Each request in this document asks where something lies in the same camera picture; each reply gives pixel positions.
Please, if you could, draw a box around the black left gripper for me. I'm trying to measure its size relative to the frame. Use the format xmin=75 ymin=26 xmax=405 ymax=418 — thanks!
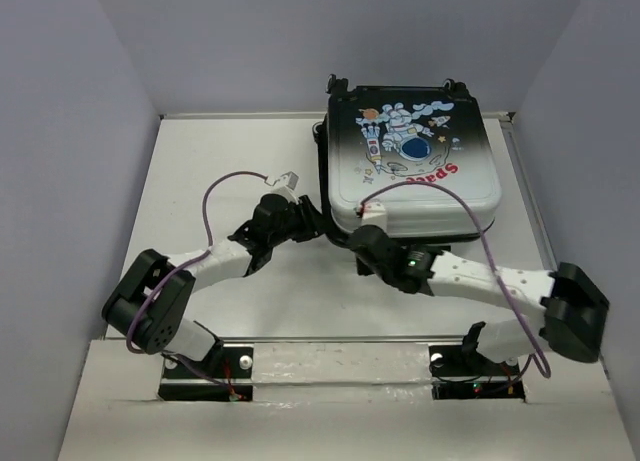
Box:
xmin=270 ymin=196 xmax=335 ymax=249

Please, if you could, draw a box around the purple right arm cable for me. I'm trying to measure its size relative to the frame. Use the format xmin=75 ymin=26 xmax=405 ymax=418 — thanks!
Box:
xmin=357 ymin=181 xmax=552 ymax=380

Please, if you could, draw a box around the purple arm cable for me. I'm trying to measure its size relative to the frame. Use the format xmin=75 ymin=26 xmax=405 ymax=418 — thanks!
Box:
xmin=124 ymin=171 xmax=271 ymax=355
xmin=357 ymin=181 xmax=552 ymax=380

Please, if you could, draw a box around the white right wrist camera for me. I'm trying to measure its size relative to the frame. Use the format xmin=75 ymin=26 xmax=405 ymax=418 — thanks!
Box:
xmin=357 ymin=200 xmax=388 ymax=231

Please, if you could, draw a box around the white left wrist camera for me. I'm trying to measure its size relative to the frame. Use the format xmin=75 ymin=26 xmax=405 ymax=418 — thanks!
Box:
xmin=264 ymin=171 xmax=299 ymax=203

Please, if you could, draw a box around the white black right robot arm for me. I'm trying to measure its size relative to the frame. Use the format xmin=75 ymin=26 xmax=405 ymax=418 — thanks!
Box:
xmin=347 ymin=225 xmax=610 ymax=373

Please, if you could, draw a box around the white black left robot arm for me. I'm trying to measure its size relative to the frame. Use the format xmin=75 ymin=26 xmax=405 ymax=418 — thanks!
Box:
xmin=101 ymin=193 xmax=323 ymax=376

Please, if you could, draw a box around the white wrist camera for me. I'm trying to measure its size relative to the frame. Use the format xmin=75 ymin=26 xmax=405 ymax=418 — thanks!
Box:
xmin=357 ymin=200 xmax=388 ymax=231
xmin=264 ymin=171 xmax=299 ymax=203

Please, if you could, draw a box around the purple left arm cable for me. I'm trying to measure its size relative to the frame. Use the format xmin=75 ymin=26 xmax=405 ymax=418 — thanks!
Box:
xmin=124 ymin=171 xmax=271 ymax=355

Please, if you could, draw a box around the small space print suitcase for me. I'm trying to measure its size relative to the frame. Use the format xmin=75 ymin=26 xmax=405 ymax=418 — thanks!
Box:
xmin=313 ymin=75 xmax=502 ymax=246

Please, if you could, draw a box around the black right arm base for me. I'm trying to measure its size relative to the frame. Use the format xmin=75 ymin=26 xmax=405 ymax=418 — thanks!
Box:
xmin=428 ymin=322 xmax=526 ymax=401

